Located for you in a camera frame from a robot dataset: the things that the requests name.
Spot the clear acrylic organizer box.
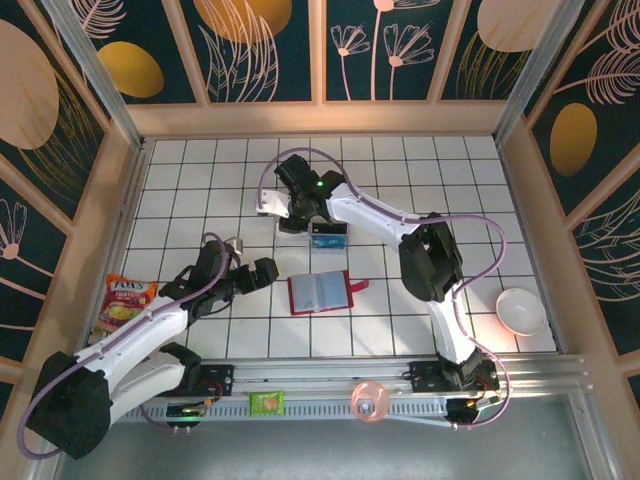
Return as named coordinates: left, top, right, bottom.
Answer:
left=272, top=219, right=351, bottom=255

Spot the red card holder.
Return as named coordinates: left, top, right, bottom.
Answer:
left=287, top=269, right=371, bottom=317

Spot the blue credit card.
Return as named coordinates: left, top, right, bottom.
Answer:
left=310, top=234, right=347, bottom=251

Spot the orange candy bag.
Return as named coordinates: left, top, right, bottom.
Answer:
left=89, top=273, right=160, bottom=346

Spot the green snack packet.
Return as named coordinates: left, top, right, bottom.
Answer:
left=248, top=390, right=286, bottom=417

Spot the black electronics module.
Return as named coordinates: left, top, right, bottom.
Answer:
left=446, top=397, right=504, bottom=431
left=166, top=402, right=206, bottom=432

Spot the pink plastic cup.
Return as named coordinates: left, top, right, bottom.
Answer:
left=351, top=380, right=391, bottom=426

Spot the white bowl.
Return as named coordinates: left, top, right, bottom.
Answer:
left=495, top=287, right=546, bottom=337

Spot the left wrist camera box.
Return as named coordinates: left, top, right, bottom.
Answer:
left=255, top=188, right=291, bottom=219

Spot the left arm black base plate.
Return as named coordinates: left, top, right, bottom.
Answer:
left=143, top=363, right=236, bottom=398

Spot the aluminium mounting rail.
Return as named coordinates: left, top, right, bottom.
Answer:
left=107, top=354, right=594, bottom=401

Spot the slotted grey cable tray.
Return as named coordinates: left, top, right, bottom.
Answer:
left=112, top=397, right=451, bottom=422

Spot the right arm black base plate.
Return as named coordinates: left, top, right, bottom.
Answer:
left=408, top=359, right=501, bottom=394

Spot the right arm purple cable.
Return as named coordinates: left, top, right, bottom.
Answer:
left=257, top=148, right=511, bottom=432

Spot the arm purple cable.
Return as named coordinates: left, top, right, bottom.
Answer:
left=17, top=232, right=236, bottom=459
left=257, top=148, right=511, bottom=432

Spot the aluminium frame post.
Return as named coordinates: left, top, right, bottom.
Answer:
left=493, top=0, right=586, bottom=146
left=42, top=0, right=146, bottom=151

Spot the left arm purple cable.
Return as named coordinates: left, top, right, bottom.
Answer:
left=17, top=232, right=236, bottom=459

